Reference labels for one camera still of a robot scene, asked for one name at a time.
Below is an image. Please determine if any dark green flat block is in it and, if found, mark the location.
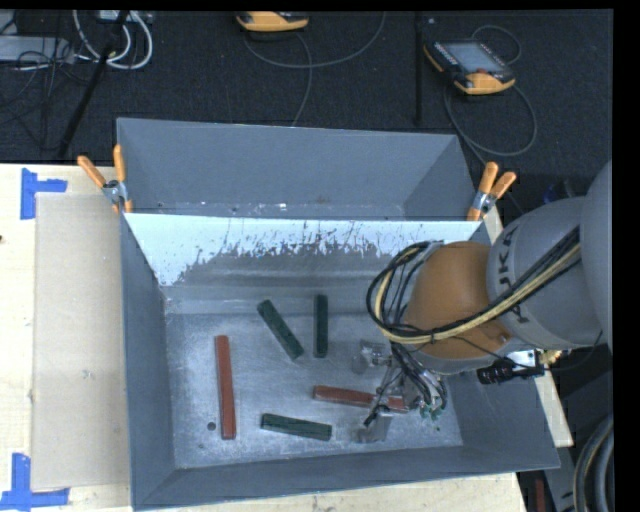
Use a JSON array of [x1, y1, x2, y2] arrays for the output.
[[256, 298, 306, 362], [312, 293, 330, 360], [259, 412, 334, 443]]

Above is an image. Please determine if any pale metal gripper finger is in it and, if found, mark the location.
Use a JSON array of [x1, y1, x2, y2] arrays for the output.
[[356, 405, 396, 444], [351, 339, 393, 375]]

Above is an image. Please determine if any pale flat board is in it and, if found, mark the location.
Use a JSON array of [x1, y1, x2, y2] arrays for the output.
[[29, 192, 134, 493]]

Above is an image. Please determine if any grey metal bin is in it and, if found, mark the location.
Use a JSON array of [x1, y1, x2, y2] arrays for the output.
[[115, 117, 562, 511]]

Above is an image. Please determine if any red-brown flat block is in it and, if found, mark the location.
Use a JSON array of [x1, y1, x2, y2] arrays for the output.
[[213, 334, 238, 441], [312, 384, 412, 413]]

